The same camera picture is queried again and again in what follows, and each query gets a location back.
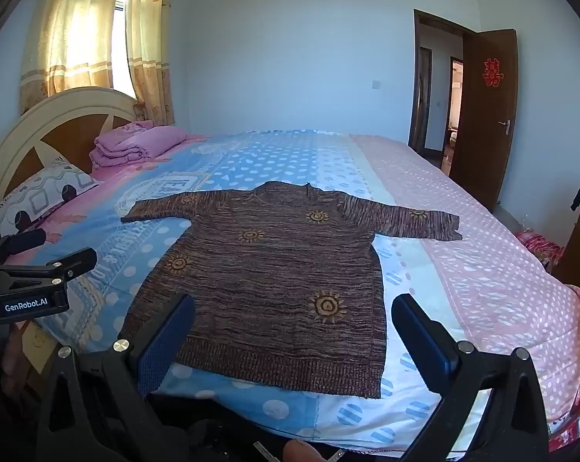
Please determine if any brown knitted sweater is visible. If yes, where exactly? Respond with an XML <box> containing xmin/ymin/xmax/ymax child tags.
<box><xmin>121</xmin><ymin>180</ymin><xmax>463</xmax><ymax>400</ymax></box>

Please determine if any window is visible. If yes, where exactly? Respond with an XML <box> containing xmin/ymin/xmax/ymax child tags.
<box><xmin>113</xmin><ymin>0</ymin><xmax>137</xmax><ymax>102</ymax></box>

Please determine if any red patterned cloth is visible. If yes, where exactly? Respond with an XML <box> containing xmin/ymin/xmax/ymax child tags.
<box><xmin>514</xmin><ymin>228</ymin><xmax>566</xmax><ymax>277</ymax></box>

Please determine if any pink folded quilt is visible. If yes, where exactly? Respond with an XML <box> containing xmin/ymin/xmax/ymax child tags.
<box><xmin>89</xmin><ymin>120</ymin><xmax>189</xmax><ymax>169</ymax></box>

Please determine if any brown wooden door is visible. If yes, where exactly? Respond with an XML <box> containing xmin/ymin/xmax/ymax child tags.
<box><xmin>449</xmin><ymin>29</ymin><xmax>519</xmax><ymax>213</ymax></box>

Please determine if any red printed quilt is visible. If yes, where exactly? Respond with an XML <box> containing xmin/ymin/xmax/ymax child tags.
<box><xmin>545</xmin><ymin>346</ymin><xmax>580</xmax><ymax>453</ymax></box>

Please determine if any red paper door decoration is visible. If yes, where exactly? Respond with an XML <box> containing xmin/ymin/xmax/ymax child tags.
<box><xmin>483</xmin><ymin>58</ymin><xmax>503</xmax><ymax>88</ymax></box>

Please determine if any narrow yellow curtain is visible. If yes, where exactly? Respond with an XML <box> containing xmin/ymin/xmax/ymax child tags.
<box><xmin>126</xmin><ymin>0</ymin><xmax>175</xmax><ymax>126</ymax></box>

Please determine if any white patterned pillow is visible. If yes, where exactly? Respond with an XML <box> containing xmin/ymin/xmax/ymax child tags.
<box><xmin>0</xmin><ymin>156</ymin><xmax>101</xmax><ymax>239</ymax></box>

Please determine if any cream wooden headboard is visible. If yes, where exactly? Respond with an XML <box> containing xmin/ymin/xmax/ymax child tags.
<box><xmin>0</xmin><ymin>85</ymin><xmax>144</xmax><ymax>217</ymax></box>

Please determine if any brown door frame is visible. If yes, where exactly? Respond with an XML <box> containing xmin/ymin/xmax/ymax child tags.
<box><xmin>408</xmin><ymin>8</ymin><xmax>478</xmax><ymax>164</ymax></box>

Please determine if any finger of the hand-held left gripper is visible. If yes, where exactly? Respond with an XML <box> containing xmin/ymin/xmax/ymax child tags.
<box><xmin>0</xmin><ymin>228</ymin><xmax>47</xmax><ymax>263</ymax></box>
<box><xmin>0</xmin><ymin>248</ymin><xmax>98</xmax><ymax>295</ymax></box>

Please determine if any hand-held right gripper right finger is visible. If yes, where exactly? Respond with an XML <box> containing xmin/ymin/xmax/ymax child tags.
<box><xmin>391</xmin><ymin>293</ymin><xmax>551</xmax><ymax>462</ymax></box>

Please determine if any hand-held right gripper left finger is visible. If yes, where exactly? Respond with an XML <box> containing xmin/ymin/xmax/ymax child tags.
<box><xmin>36</xmin><ymin>293</ymin><xmax>197</xmax><ymax>462</ymax></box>

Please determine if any wide yellow curtain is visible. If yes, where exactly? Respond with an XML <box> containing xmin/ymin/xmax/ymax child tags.
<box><xmin>19</xmin><ymin>0</ymin><xmax>122</xmax><ymax>111</ymax></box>

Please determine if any blue pink printed bed cover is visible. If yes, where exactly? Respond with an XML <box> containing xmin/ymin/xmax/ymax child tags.
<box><xmin>0</xmin><ymin>129</ymin><xmax>580</xmax><ymax>453</ymax></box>

